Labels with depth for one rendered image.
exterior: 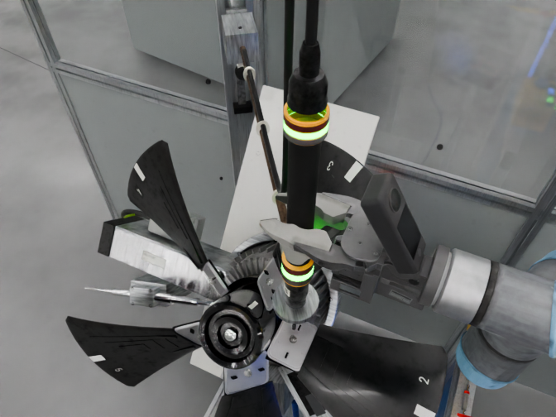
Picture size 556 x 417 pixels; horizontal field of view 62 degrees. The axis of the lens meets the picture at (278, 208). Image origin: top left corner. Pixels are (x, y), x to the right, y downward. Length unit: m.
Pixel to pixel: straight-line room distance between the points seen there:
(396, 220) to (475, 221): 1.03
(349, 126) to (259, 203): 0.26
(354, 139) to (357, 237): 0.47
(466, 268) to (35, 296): 2.22
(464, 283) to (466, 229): 1.02
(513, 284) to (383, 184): 0.17
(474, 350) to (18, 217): 2.57
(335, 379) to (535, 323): 0.39
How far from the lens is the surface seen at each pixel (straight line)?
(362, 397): 0.84
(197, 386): 2.10
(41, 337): 2.40
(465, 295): 0.53
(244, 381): 0.91
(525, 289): 0.54
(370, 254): 0.52
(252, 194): 1.05
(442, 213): 1.51
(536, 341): 0.56
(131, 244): 1.08
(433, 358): 0.88
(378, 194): 0.47
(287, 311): 0.71
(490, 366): 0.63
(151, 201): 0.91
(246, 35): 1.06
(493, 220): 1.49
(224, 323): 0.82
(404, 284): 0.57
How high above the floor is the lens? 1.96
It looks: 50 degrees down
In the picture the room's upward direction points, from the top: straight up
